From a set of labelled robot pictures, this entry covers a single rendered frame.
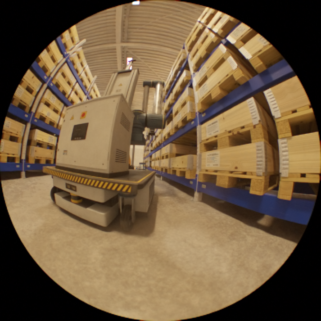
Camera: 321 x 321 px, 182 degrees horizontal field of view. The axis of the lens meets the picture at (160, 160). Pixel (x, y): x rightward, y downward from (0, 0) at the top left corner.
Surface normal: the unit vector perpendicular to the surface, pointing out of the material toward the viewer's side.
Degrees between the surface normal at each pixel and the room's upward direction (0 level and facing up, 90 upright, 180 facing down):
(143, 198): 90
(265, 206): 90
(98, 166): 90
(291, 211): 90
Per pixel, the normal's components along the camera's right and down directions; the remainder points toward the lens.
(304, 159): -0.97, -0.07
